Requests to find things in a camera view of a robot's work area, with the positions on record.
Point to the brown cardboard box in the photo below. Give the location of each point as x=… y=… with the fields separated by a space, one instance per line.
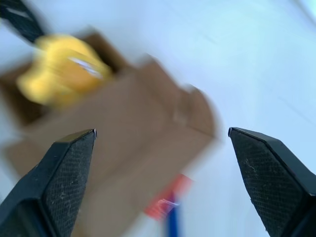
x=138 y=118

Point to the red tape seal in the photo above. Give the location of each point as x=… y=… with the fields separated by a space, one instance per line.
x=172 y=192

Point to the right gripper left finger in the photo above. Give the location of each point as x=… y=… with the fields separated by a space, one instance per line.
x=49 y=185

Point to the yellow soft packet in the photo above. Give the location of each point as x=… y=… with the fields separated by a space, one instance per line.
x=64 y=74

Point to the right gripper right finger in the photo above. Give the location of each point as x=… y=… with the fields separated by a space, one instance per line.
x=279 y=185

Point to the blue utility knife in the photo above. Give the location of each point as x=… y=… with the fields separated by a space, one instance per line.
x=174 y=222

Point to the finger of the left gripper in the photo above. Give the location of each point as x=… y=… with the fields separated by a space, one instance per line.
x=19 y=17

